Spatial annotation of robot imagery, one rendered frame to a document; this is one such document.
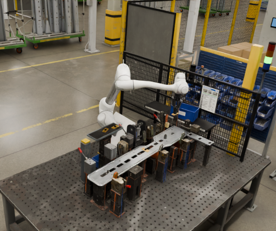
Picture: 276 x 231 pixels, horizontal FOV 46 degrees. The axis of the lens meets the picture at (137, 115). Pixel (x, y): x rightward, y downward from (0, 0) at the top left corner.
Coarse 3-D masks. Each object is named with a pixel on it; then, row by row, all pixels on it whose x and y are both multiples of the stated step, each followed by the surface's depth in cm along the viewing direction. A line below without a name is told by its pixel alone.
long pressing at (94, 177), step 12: (168, 132) 359; (180, 132) 361; (168, 144) 336; (120, 156) 308; (132, 156) 311; (144, 156) 312; (108, 168) 290; (120, 168) 292; (96, 180) 274; (108, 180) 275
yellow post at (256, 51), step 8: (256, 48) 328; (256, 56) 330; (248, 64) 338; (256, 64) 333; (248, 72) 341; (256, 72) 342; (248, 80) 343; (248, 88) 346; (240, 96) 354; (248, 96) 349; (248, 104) 357; (240, 112) 360; (240, 120) 362; (232, 128) 372; (240, 128) 366; (240, 136) 375
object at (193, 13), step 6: (192, 0) 697; (198, 0) 696; (192, 6) 701; (198, 6) 704; (192, 12) 705; (192, 18) 709; (192, 24) 713; (186, 30) 728; (192, 30) 720; (186, 36) 732; (192, 36) 729; (186, 42) 736; (192, 42) 737; (186, 48) 741; (192, 48) 746
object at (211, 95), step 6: (204, 84) 374; (204, 90) 377; (210, 90) 372; (216, 90) 366; (204, 96) 379; (210, 96) 374; (216, 96) 369; (204, 102) 381; (210, 102) 376; (216, 102) 371; (204, 108) 384; (210, 108) 379
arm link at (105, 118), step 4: (104, 112) 365; (108, 112) 369; (100, 116) 362; (104, 116) 360; (108, 116) 363; (112, 116) 370; (100, 120) 360; (104, 120) 359; (108, 120) 362; (112, 120) 367; (100, 124) 363; (104, 124) 362; (108, 124) 363
